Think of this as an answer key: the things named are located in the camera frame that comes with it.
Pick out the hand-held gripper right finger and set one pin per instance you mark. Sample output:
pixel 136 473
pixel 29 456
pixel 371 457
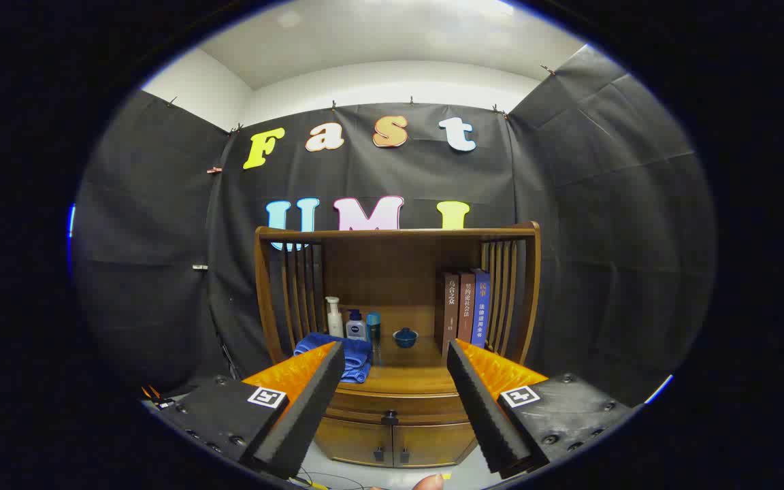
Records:
pixel 480 408

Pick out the white bottle with blue cap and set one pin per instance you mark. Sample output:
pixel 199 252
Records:
pixel 356 329

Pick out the wooden drawer with black knob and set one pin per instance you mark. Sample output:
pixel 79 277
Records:
pixel 419 406

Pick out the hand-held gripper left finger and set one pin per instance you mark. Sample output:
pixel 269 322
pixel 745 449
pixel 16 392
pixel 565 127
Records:
pixel 310 408

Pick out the blue book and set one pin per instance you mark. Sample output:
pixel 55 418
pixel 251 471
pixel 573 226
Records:
pixel 482 306

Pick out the white pump bottle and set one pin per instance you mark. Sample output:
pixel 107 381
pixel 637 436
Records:
pixel 334 320

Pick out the teal translucent bottle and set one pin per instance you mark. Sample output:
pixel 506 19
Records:
pixel 373 330

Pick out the reddish brown book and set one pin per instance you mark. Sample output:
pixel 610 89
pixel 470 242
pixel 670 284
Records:
pixel 467 306

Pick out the blue lidded teacup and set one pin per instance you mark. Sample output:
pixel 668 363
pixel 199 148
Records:
pixel 405 337

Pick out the wooden cabinet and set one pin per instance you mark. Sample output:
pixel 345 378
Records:
pixel 392 272

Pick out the folded blue towel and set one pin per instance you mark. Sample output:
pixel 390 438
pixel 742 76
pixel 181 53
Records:
pixel 358 354

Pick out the dark brown book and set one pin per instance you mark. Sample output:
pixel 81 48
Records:
pixel 449 313

